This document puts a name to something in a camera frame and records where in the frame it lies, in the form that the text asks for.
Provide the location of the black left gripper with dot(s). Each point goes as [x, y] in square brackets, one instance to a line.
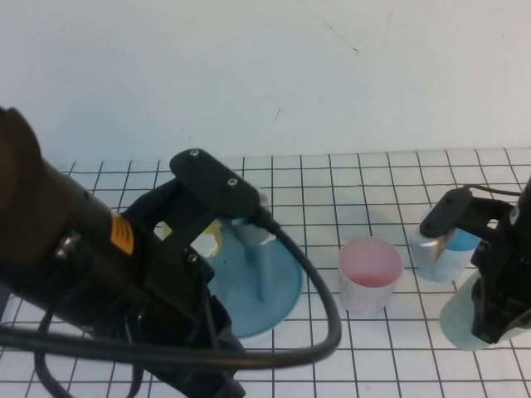
[170, 282]

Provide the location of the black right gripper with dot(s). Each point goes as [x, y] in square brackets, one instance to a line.
[506, 269]

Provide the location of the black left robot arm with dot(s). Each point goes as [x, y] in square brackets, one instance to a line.
[41, 199]

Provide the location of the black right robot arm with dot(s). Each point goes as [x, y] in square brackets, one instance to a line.
[523, 207]

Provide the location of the light blue plastic cup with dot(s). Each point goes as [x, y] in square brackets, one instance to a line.
[435, 269]

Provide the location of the blue cup stand white caps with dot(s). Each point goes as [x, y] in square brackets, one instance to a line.
[282, 298]

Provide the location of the yellow plastic cup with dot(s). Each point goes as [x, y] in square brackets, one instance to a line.
[216, 229]

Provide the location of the pink plastic cup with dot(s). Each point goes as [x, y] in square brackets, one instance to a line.
[367, 290]

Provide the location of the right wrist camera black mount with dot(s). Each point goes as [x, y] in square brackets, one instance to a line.
[444, 219]

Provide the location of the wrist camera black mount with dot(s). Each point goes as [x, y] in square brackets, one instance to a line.
[444, 219]
[211, 182]

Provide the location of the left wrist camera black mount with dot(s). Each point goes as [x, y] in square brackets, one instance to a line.
[211, 182]

